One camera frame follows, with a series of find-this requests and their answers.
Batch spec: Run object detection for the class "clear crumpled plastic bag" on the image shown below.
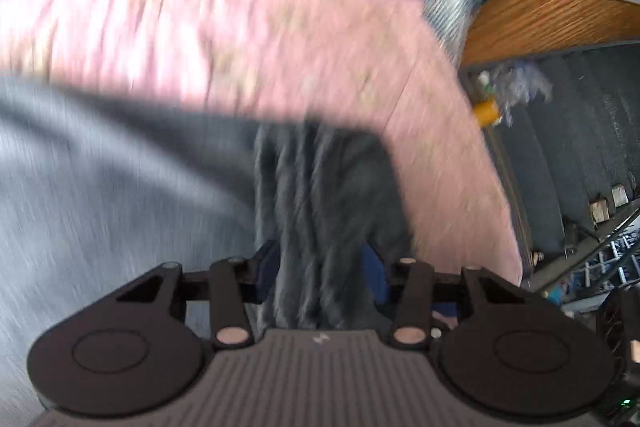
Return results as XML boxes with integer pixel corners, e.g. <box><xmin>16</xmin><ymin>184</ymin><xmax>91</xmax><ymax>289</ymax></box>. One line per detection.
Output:
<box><xmin>477</xmin><ymin>61</ymin><xmax>554</xmax><ymax>126</ymax></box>

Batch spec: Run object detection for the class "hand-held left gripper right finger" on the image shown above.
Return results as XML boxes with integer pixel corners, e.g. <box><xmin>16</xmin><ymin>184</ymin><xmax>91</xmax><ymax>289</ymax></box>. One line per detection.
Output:
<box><xmin>361</xmin><ymin>243</ymin><xmax>527</xmax><ymax>350</ymax></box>

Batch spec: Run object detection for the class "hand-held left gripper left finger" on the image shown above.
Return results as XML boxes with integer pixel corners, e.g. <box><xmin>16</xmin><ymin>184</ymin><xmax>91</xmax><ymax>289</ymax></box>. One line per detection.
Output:
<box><xmin>116</xmin><ymin>240</ymin><xmax>282</xmax><ymax>350</ymax></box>

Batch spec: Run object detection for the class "dark grey ribbed mat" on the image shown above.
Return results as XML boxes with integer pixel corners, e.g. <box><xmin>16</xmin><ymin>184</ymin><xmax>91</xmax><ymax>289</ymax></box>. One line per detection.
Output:
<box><xmin>460</xmin><ymin>39</ymin><xmax>640</xmax><ymax>280</ymax></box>

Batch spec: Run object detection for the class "grey garment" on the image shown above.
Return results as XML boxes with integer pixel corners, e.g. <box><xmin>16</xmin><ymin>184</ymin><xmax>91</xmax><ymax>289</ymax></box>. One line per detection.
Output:
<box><xmin>0</xmin><ymin>74</ymin><xmax>417</xmax><ymax>423</ymax></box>

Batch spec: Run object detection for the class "pink bear print blanket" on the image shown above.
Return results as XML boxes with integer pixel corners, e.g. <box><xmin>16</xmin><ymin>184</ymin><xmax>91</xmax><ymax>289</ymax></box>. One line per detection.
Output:
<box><xmin>0</xmin><ymin>0</ymin><xmax>526</xmax><ymax>294</ymax></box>

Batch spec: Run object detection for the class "metal rack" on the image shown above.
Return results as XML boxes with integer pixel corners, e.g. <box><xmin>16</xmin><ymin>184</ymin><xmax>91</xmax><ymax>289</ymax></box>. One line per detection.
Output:
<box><xmin>557</xmin><ymin>209</ymin><xmax>640</xmax><ymax>308</ymax></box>

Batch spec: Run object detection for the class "orange bottle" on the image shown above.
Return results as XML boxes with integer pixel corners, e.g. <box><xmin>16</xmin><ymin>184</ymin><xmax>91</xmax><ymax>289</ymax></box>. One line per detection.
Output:
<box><xmin>472</xmin><ymin>99</ymin><xmax>502</xmax><ymax>128</ymax></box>

